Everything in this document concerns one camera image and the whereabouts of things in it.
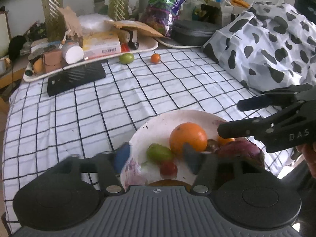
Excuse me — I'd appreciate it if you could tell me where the dark passion fruit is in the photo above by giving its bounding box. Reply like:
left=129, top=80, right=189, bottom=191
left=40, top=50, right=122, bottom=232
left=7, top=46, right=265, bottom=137
left=205, top=139, right=220, bottom=153

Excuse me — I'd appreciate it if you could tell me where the yellow white box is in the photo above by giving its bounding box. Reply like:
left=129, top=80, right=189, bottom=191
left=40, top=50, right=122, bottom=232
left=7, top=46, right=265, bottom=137
left=82, top=31, right=121, bottom=58

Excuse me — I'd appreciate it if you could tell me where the brown leather pouch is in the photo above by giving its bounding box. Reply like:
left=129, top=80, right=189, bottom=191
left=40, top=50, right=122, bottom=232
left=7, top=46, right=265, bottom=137
left=42, top=49, right=65, bottom=73

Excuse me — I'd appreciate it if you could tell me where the black flat device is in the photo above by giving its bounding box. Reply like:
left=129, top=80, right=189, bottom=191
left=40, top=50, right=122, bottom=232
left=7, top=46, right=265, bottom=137
left=47, top=62, right=106, bottom=97

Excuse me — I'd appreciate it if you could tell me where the cream oval tray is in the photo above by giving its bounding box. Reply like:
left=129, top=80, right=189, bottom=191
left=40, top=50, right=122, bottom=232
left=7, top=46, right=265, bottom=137
left=23, top=36, right=159, bottom=82

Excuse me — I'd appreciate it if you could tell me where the small tangerine front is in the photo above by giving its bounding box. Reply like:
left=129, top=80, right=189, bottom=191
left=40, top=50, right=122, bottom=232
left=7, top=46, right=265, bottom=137
left=217, top=136, right=235, bottom=146

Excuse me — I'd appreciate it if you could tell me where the person's right hand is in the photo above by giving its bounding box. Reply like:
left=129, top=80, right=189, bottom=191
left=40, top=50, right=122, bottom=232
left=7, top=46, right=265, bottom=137
left=296, top=142, right=316, bottom=178

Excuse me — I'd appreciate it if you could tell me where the purple snack bag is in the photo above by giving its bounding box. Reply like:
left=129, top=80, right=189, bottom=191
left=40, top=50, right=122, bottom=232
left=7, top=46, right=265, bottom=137
left=140, top=0, right=185, bottom=36

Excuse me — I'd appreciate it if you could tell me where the red cherry tomato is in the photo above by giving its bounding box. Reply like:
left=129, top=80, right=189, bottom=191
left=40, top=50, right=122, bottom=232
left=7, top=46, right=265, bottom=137
left=160, top=161, right=178, bottom=179

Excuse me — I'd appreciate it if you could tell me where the white floral plate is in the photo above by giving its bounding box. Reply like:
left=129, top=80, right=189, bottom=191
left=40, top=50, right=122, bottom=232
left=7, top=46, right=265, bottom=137
left=120, top=110, right=225, bottom=189

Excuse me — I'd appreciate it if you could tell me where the red dragon fruit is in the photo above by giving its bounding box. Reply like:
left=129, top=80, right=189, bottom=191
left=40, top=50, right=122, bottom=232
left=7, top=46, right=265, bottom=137
left=217, top=139, right=265, bottom=168

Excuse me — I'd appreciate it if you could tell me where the white cylinder bottle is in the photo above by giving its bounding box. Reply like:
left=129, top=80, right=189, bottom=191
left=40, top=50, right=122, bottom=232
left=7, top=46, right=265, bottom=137
left=62, top=42, right=84, bottom=64

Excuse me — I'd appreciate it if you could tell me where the small tangerine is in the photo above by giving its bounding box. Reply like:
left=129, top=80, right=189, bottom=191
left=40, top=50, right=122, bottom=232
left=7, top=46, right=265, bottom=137
left=217, top=136, right=235, bottom=146
left=150, top=54, right=161, bottom=64

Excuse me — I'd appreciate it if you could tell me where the left glass plant vase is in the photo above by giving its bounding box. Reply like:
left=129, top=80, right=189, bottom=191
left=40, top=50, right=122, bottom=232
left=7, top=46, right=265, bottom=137
left=41, top=0, right=65, bottom=42

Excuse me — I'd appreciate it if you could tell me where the grey zip case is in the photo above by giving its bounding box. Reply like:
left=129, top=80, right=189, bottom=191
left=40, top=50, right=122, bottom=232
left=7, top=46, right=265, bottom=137
left=170, top=20, right=221, bottom=46

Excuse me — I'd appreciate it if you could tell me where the green lime by tray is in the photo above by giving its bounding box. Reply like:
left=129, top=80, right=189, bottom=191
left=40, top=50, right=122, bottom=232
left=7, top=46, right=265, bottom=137
left=119, top=53, right=134, bottom=64

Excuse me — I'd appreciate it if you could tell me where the checkered white tablecloth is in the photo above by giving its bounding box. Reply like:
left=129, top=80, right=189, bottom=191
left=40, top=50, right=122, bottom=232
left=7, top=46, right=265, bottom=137
left=2, top=49, right=276, bottom=233

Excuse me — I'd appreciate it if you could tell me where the small tangerine back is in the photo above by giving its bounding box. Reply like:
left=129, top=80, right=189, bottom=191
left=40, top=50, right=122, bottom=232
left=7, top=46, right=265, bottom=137
left=150, top=54, right=161, bottom=64

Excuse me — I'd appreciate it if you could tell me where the torn brown paper bag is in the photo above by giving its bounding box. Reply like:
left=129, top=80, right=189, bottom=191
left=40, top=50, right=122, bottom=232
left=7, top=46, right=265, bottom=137
left=57, top=6, right=83, bottom=41

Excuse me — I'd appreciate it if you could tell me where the brown padded envelope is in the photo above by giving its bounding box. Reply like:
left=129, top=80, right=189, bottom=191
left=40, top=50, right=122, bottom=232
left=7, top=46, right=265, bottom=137
left=104, top=20, right=164, bottom=38

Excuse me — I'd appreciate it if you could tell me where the small green lime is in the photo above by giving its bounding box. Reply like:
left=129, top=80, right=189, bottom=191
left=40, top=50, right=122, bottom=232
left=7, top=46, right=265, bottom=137
left=146, top=143, right=174, bottom=164

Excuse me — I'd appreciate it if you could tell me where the large orange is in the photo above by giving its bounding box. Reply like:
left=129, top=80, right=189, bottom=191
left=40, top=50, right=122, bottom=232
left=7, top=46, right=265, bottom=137
left=169, top=122, right=208, bottom=158

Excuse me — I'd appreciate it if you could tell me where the cow-print cloth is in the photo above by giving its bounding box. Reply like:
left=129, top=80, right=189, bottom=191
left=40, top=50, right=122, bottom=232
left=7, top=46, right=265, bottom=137
left=202, top=2, right=315, bottom=92

